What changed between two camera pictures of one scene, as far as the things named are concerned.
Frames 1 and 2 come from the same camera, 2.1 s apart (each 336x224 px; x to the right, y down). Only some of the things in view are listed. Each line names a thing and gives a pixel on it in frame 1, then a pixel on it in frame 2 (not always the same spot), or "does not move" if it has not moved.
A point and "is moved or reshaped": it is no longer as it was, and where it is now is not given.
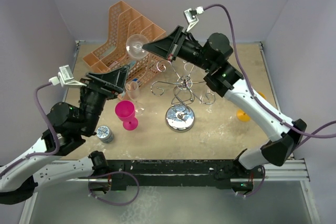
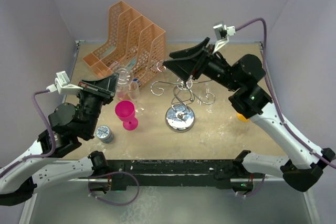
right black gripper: x=170 y=46 to x=194 y=65
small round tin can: x=105 y=134 does not move
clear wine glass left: x=132 y=88 does not move
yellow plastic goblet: x=242 y=116 does not move
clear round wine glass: x=134 y=44 is moved or reshaped
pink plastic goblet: x=125 y=110 does not move
